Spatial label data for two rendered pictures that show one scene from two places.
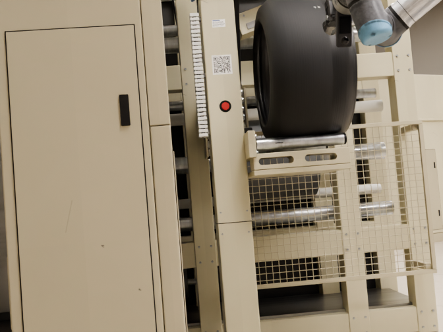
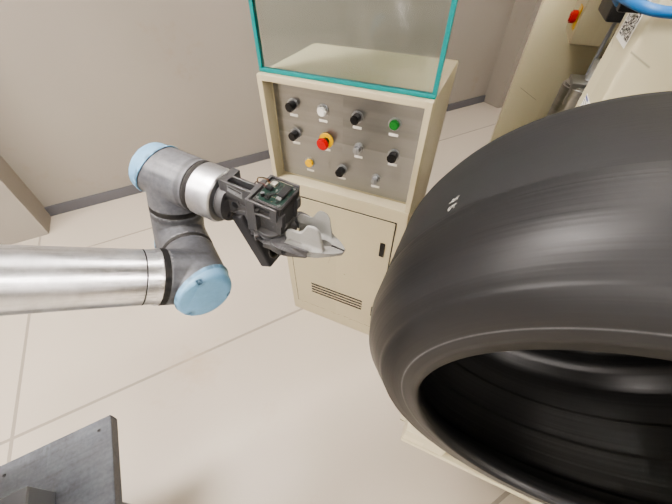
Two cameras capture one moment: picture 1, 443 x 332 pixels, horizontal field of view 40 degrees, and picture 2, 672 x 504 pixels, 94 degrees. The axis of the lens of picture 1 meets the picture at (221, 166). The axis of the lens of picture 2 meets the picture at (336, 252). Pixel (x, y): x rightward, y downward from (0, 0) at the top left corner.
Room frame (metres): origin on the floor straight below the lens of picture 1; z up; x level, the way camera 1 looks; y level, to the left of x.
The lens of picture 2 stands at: (2.17, -0.70, 1.60)
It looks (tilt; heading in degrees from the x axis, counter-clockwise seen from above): 46 degrees down; 119
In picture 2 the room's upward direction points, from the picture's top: straight up
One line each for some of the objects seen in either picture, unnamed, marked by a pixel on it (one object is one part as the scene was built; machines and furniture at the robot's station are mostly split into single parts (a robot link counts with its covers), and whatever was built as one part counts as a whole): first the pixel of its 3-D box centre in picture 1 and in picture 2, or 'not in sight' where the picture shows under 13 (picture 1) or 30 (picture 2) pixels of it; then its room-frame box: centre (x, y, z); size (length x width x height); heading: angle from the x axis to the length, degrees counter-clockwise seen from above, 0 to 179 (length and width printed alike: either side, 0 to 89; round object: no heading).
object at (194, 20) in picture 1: (200, 76); not in sight; (2.30, 0.05, 1.19); 0.05 x 0.04 x 0.48; 4
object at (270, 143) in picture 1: (299, 141); not in sight; (2.24, -0.30, 0.90); 0.35 x 0.05 x 0.05; 94
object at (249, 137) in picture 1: (246, 148); not in sight; (2.36, -0.10, 0.90); 0.40 x 0.03 x 0.10; 4
